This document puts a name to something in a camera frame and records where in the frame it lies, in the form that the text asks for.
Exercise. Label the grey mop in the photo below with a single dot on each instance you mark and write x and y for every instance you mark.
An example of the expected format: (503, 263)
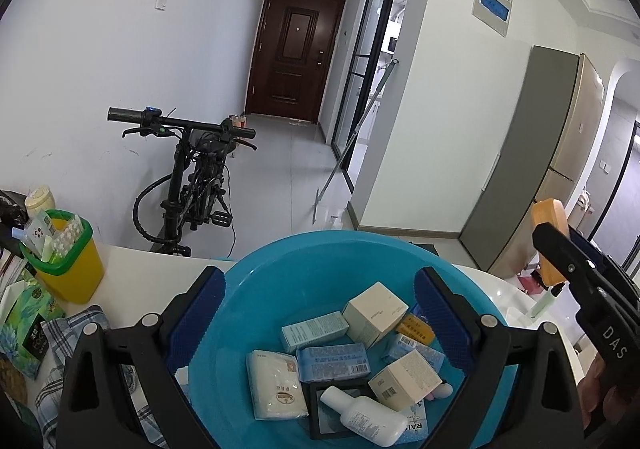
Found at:
(357, 129)

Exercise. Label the cream cardboard box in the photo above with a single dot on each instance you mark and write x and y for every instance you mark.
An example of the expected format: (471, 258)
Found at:
(405, 379)
(372, 311)

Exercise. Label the yellow bin green rim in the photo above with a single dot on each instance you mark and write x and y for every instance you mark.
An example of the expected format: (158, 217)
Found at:
(75, 279)

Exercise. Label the pink box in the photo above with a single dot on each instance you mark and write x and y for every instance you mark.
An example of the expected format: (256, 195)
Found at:
(532, 284)

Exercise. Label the black framed glass door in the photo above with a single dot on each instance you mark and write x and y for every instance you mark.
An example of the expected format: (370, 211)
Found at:
(370, 69)

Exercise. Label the cream lidded jar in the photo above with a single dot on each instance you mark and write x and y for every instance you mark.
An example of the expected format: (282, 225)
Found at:
(40, 199)

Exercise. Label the teal cardboard box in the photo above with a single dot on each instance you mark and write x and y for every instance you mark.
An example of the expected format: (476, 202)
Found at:
(315, 331)

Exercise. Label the green tissue pack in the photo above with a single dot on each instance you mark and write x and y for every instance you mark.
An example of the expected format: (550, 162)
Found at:
(25, 329)

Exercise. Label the brown door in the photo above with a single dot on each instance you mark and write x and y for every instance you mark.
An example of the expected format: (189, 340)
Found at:
(295, 54)

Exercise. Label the white tissue pack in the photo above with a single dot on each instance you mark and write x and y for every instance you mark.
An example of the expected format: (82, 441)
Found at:
(275, 386)

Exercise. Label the black framed mirror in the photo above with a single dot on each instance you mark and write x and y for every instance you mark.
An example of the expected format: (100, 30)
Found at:
(317, 414)

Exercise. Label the white and green box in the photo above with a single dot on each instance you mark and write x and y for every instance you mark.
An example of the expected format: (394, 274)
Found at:
(40, 234)

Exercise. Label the white plastic bottle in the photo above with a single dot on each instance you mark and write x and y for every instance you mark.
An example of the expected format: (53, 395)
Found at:
(365, 416)

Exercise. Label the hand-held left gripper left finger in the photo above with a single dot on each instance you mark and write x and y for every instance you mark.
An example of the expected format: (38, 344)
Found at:
(197, 314)

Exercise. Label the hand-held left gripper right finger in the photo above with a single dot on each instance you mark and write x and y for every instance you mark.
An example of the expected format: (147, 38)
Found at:
(442, 319)

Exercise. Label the blue plaid cloth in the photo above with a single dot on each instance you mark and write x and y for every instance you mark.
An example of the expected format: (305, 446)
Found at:
(60, 339)

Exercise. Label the yellow and blue box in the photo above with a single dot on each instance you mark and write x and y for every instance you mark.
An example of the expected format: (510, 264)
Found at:
(415, 329)

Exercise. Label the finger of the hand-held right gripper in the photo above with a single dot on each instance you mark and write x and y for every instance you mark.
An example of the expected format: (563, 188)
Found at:
(575, 269)
(610, 274)

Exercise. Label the white wall socket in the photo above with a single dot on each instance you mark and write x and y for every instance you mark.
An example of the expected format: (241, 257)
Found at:
(604, 167)

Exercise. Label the black bicycle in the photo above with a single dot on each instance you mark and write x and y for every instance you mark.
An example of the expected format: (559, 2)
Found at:
(195, 169)

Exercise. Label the light blue packet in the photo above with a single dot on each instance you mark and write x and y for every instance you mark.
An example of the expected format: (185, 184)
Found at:
(400, 348)
(332, 361)

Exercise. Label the blue plastic basin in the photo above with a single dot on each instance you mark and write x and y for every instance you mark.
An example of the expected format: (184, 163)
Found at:
(310, 274)

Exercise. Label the gold grey refrigerator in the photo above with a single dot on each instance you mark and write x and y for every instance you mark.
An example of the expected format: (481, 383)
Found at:
(530, 154)

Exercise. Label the white round desktop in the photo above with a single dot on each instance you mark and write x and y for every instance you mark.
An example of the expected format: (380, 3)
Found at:
(150, 279)

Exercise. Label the pale green pump bottle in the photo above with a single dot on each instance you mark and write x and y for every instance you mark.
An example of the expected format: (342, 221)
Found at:
(545, 301)

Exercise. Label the orange soap bar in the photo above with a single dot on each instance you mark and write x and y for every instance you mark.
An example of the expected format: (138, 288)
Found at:
(550, 214)

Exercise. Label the person's right hand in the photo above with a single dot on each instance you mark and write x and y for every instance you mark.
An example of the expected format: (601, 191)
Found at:
(592, 394)

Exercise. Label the dark floor mat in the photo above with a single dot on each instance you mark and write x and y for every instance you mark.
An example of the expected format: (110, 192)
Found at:
(425, 247)

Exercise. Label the red bag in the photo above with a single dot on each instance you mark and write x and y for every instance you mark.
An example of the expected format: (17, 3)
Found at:
(239, 120)

